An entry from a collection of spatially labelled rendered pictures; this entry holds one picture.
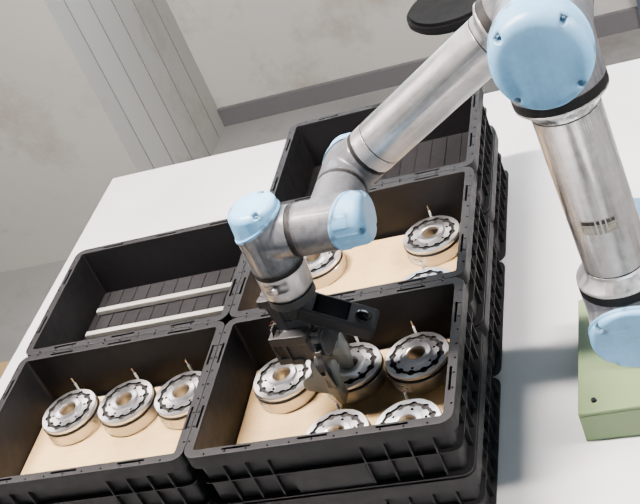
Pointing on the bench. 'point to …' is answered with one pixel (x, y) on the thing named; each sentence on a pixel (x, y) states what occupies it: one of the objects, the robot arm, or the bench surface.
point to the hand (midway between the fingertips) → (349, 385)
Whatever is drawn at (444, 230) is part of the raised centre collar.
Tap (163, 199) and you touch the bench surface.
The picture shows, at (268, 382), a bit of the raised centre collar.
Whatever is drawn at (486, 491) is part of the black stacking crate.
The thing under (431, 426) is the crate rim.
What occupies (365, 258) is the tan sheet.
